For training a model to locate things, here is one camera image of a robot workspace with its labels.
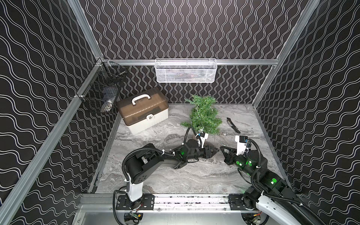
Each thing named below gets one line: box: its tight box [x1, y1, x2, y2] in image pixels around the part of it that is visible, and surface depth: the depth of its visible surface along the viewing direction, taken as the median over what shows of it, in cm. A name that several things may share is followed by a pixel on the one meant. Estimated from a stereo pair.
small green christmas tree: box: [180, 94, 223, 135], surface depth 78 cm
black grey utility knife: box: [226, 117, 241, 134], surface depth 108 cm
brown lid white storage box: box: [116, 87, 170, 135], surface depth 97 cm
